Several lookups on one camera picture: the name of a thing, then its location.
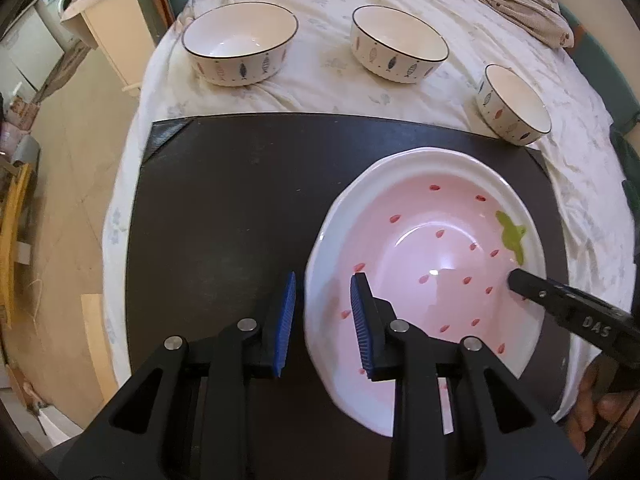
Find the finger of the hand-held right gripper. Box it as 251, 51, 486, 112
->
507, 267, 572, 317

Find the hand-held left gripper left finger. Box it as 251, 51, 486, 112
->
59, 271, 298, 480

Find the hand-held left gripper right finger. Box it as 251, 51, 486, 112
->
349, 272, 588, 480

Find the small pink strawberry plate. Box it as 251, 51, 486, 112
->
303, 147, 547, 438

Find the white fish-print bowl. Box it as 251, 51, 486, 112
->
350, 5, 449, 83
475, 64, 552, 147
181, 2, 299, 86

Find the person's right hand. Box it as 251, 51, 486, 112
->
565, 360, 640, 456

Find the black board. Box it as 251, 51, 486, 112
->
125, 112, 573, 480

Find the dark green cloth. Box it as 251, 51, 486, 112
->
610, 125, 640, 261

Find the light wooden plank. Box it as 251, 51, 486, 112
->
80, 292, 121, 401

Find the white printed bed sheet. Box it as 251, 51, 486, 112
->
102, 0, 636, 411

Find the yellow wooden rack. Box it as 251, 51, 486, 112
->
0, 160, 33, 331

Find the grey bin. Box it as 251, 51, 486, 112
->
10, 135, 38, 163

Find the pink patterned box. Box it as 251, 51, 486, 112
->
0, 97, 33, 136

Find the cream bedside cabinet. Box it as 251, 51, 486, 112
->
60, 0, 156, 96

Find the white kitchen counter cabinet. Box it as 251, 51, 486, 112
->
7, 5, 66, 93

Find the white washing machine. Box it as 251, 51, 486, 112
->
37, 0, 71, 21

